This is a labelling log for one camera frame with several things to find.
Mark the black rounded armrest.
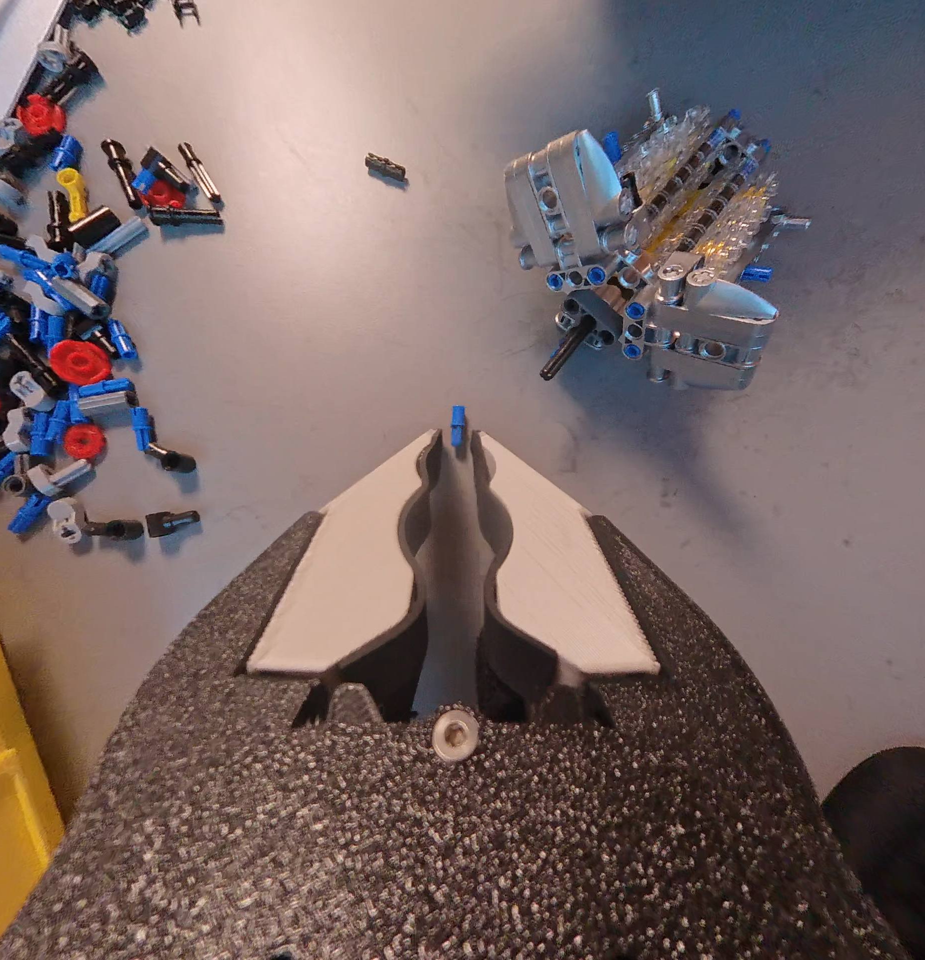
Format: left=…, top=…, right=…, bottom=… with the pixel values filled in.
left=823, top=747, right=925, bottom=960

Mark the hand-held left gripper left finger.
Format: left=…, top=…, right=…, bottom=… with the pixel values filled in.
left=242, top=429, right=455, bottom=714

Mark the grey desk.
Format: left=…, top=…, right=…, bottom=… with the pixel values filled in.
left=0, top=0, right=925, bottom=901

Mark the pile of black links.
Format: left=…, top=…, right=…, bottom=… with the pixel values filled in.
left=65, top=0, right=201, bottom=31

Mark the yellow plastic bin with parts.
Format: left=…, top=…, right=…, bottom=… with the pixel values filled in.
left=0, top=597, right=66, bottom=901

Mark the pile of mixed building pieces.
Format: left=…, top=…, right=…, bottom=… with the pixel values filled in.
left=0, top=30, right=224, bottom=541

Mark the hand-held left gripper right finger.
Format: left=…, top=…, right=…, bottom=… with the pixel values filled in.
left=463, top=429, right=665, bottom=714

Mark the grey transparent engine model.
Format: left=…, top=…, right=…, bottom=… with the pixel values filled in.
left=503, top=90, right=812, bottom=394

